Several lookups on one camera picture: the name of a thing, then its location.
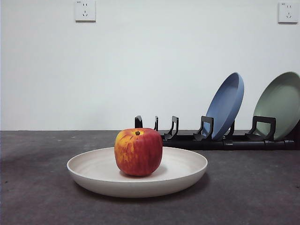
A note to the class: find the red yellow apple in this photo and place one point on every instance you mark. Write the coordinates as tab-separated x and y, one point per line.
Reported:
140	154

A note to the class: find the cream yellow round plate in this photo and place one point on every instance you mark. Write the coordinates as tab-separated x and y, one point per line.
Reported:
93	180

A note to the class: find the blue round plate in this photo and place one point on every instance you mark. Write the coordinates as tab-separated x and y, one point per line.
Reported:
226	105

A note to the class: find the black plate rack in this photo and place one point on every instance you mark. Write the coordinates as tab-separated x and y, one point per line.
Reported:
234	145

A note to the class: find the green round plate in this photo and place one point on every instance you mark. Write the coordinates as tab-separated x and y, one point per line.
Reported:
279	100

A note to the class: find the white wall socket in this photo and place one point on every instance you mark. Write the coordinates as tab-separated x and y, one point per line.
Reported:
85	11
287	12

